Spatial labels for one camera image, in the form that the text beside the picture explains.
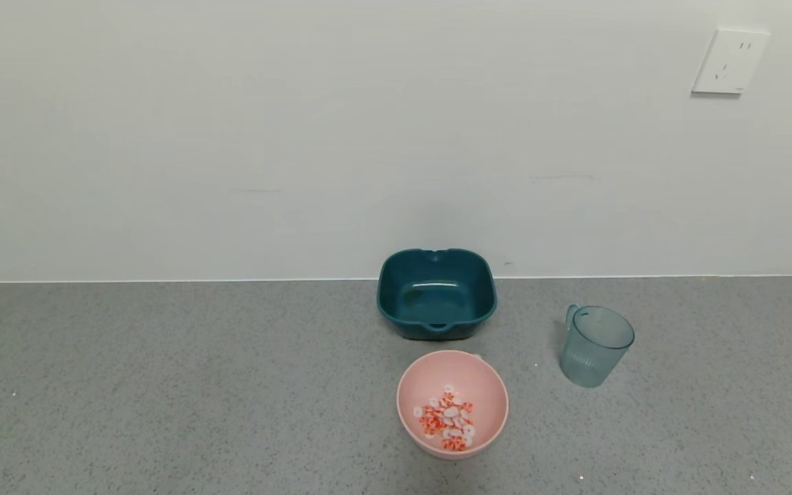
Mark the pink round bowl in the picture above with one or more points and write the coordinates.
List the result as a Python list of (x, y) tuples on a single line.
[(423, 378)]

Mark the white wall socket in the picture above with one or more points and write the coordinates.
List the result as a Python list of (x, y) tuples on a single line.
[(729, 62)]

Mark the teal square plastic bowl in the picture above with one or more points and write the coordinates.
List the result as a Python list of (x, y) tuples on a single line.
[(403, 302)]

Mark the clear blue ribbed cup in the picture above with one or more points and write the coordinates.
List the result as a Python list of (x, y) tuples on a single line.
[(595, 350)]

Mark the red and white solid pieces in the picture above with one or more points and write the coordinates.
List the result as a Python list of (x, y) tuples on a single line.
[(447, 419)]

